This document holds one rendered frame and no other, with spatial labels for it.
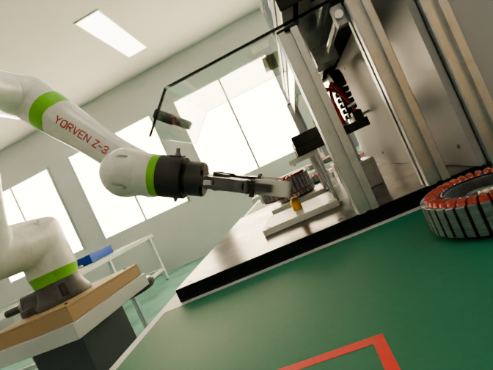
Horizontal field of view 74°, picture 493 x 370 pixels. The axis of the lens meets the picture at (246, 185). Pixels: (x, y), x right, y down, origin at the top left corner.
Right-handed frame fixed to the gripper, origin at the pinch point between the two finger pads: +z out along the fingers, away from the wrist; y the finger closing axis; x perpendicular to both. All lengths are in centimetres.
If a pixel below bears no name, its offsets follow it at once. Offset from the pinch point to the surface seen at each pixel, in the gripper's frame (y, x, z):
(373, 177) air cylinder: -3.8, -3.5, 17.1
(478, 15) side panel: -20.7, -25.9, 23.7
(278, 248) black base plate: -19.9, 7.7, 0.8
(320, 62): -1.0, -25.1, 5.4
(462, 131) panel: -20.6, -11.0, 23.7
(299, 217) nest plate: -7.5, 4.9, 3.9
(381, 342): -46.8, 5.6, 8.6
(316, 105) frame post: -20.5, -13.5, 4.4
